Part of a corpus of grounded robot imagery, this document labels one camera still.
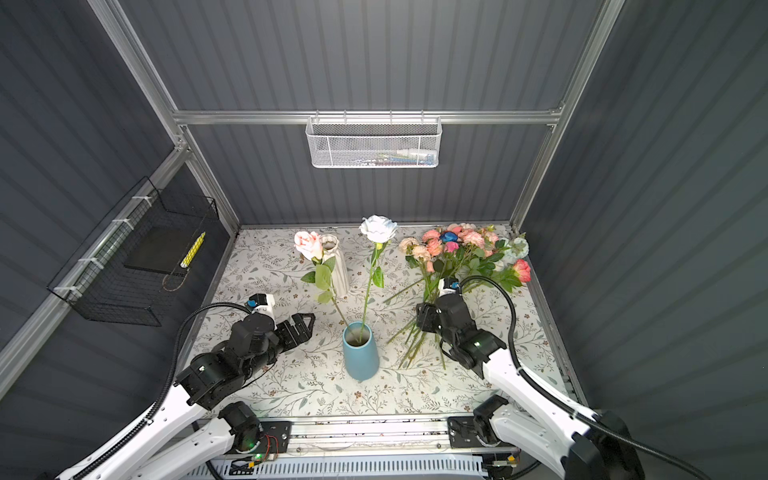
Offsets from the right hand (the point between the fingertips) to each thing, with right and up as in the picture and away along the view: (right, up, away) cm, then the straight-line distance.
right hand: (427, 309), depth 82 cm
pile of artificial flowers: (+14, +16, +22) cm, 30 cm away
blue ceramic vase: (-17, -7, -13) cm, 23 cm away
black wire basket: (-75, +11, -11) cm, 76 cm away
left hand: (-32, -2, -8) cm, 33 cm away
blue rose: (+12, +22, +28) cm, 38 cm away
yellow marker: (-61, +15, -7) cm, 63 cm away
